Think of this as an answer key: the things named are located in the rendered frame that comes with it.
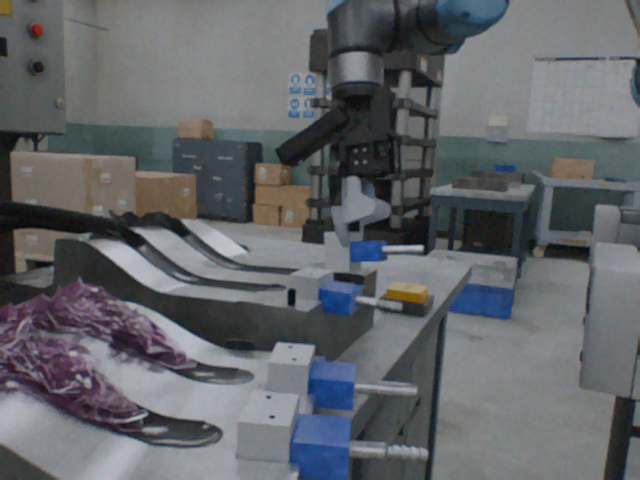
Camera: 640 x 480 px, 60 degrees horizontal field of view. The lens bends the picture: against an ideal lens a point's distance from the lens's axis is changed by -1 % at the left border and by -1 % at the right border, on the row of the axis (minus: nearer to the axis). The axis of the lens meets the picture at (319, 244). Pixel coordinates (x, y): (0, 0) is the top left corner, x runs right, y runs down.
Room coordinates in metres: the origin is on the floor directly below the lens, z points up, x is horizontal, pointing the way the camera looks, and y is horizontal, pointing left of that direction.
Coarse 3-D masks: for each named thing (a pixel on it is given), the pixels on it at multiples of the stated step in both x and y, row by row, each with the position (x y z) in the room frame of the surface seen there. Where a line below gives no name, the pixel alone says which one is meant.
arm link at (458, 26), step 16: (432, 0) 0.70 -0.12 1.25; (448, 0) 0.66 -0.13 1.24; (464, 0) 0.65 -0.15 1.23; (480, 0) 0.65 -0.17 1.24; (496, 0) 0.65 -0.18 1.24; (416, 16) 0.75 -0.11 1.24; (432, 16) 0.70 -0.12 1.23; (448, 16) 0.67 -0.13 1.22; (464, 16) 0.65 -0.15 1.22; (480, 16) 0.65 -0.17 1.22; (496, 16) 0.65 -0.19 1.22; (432, 32) 0.72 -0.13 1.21; (448, 32) 0.69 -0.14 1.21; (464, 32) 0.68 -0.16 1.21; (480, 32) 0.69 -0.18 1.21
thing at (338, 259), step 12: (336, 240) 0.74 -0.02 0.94; (348, 240) 0.74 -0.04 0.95; (372, 240) 0.73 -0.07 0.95; (384, 240) 0.76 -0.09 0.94; (336, 252) 0.74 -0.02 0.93; (348, 252) 0.73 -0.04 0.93; (360, 252) 0.73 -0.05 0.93; (372, 252) 0.72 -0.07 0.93; (384, 252) 0.73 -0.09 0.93; (396, 252) 0.73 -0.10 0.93; (408, 252) 0.72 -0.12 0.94; (420, 252) 0.72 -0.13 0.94; (336, 264) 0.74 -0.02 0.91; (348, 264) 0.73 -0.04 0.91; (360, 264) 0.77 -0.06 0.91
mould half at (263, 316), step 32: (192, 224) 0.91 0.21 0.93; (64, 256) 0.72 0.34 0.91; (96, 256) 0.70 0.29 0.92; (128, 256) 0.71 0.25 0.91; (192, 256) 0.80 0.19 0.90; (256, 256) 0.90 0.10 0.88; (0, 288) 0.77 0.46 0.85; (32, 288) 0.74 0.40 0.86; (128, 288) 0.68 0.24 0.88; (160, 288) 0.67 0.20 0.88; (192, 288) 0.68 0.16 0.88; (224, 288) 0.68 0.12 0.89; (192, 320) 0.64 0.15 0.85; (224, 320) 0.62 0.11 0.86; (256, 320) 0.61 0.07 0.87; (288, 320) 0.59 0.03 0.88; (320, 320) 0.62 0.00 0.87; (352, 320) 0.73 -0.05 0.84; (320, 352) 0.62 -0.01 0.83
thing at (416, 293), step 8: (392, 288) 0.92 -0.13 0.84; (400, 288) 0.92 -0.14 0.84; (408, 288) 0.92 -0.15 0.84; (416, 288) 0.92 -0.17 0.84; (424, 288) 0.93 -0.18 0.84; (392, 296) 0.91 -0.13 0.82; (400, 296) 0.91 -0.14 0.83; (408, 296) 0.90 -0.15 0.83; (416, 296) 0.90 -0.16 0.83; (424, 296) 0.92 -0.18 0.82
